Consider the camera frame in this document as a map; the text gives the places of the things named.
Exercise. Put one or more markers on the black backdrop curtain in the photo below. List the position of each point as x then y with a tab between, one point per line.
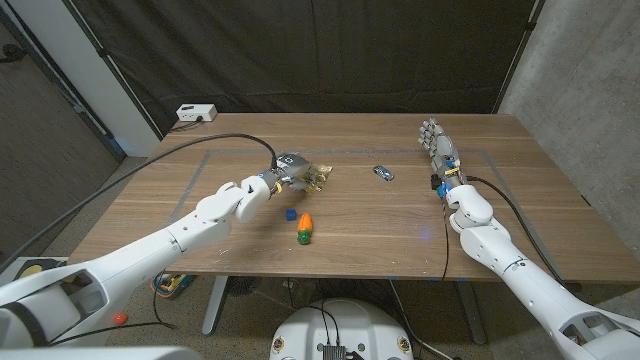
300	50

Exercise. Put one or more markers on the black backdrop stand pole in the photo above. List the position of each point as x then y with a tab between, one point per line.
520	55
115	75

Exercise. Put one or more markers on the small orange ball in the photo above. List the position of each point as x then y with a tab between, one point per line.
120	318

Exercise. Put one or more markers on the white table leg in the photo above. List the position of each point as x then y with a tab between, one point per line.
471	312
215	305

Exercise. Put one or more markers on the white robot torso base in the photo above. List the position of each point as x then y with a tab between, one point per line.
350	325

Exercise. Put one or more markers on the white power strip box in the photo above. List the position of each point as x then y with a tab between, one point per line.
196	112

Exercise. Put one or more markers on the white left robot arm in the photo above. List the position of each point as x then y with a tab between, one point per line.
150	250

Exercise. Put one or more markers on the colourful toy box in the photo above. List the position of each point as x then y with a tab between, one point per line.
172	285

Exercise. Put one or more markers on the small blue toy car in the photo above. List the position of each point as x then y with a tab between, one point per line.
383	173

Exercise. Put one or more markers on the blue toy block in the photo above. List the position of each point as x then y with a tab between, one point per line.
291	214

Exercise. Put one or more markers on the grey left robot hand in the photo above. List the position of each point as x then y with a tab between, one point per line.
294	167

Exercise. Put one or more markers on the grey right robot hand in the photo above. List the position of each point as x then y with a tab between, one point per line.
442	147

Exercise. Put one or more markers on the gold foil envelope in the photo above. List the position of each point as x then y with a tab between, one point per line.
320	176

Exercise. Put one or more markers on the black and yellow foot pedal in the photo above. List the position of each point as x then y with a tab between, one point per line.
32	270

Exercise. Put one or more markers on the orange and green toy carrot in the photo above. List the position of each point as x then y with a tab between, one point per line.
305	227

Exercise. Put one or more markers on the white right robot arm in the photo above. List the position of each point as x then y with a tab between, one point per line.
525	280

